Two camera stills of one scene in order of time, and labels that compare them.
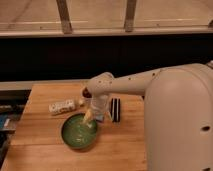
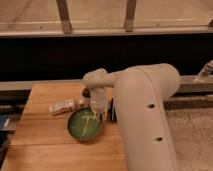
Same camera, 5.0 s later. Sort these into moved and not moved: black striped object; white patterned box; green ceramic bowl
Moved: green ceramic bowl
Not moved: white patterned box; black striped object
